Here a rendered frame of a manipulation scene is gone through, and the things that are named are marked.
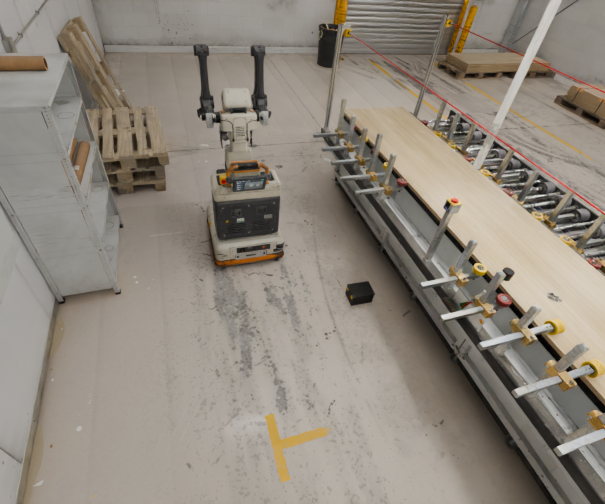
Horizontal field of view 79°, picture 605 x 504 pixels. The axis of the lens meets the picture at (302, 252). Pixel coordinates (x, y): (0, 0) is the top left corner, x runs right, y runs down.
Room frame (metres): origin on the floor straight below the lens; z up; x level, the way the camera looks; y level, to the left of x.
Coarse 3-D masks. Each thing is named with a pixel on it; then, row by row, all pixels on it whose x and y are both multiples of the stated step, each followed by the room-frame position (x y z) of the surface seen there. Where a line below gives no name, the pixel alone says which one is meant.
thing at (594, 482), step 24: (336, 144) 3.50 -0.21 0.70; (384, 216) 2.43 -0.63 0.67; (408, 240) 2.12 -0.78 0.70; (432, 264) 1.89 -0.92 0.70; (480, 336) 1.32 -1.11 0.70; (504, 384) 1.07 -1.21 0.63; (528, 408) 0.92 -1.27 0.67; (552, 432) 0.80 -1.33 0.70; (576, 456) 0.70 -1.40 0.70; (576, 480) 0.62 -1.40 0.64; (600, 480) 0.61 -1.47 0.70
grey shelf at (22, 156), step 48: (0, 96) 1.85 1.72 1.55; (48, 96) 1.93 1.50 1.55; (0, 144) 1.70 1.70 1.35; (48, 144) 1.79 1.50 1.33; (96, 144) 2.61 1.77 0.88; (0, 192) 1.65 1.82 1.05; (48, 192) 1.75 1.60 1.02; (96, 192) 2.45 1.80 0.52; (48, 240) 1.70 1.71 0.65; (96, 240) 1.81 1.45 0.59; (96, 288) 1.76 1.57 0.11
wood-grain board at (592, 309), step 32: (384, 128) 3.57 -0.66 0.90; (416, 128) 3.67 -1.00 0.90; (416, 160) 2.99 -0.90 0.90; (448, 160) 3.07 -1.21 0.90; (416, 192) 2.49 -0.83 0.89; (448, 192) 2.53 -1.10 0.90; (480, 192) 2.60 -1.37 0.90; (448, 224) 2.11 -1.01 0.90; (480, 224) 2.16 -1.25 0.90; (512, 224) 2.21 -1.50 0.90; (480, 256) 1.81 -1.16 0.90; (512, 256) 1.85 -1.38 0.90; (544, 256) 1.89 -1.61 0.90; (576, 256) 1.94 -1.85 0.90; (512, 288) 1.55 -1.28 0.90; (544, 288) 1.59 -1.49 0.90; (576, 288) 1.63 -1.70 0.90; (544, 320) 1.34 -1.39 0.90; (576, 320) 1.37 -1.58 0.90
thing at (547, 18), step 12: (552, 0) 3.05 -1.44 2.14; (552, 12) 3.03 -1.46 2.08; (540, 24) 3.06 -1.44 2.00; (540, 36) 3.03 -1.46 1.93; (528, 48) 3.06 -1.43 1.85; (528, 60) 3.03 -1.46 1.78; (516, 84) 3.02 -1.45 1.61; (504, 108) 3.03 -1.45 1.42; (492, 132) 3.03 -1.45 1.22; (480, 156) 3.03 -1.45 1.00
